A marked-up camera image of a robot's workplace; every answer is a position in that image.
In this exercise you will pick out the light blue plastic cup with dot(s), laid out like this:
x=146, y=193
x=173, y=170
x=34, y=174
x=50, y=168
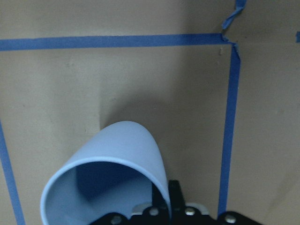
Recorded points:
x=114, y=171

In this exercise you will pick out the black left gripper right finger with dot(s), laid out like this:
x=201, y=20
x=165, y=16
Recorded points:
x=177, y=202

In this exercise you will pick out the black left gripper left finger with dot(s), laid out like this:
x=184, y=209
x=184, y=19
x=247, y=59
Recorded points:
x=157, y=199

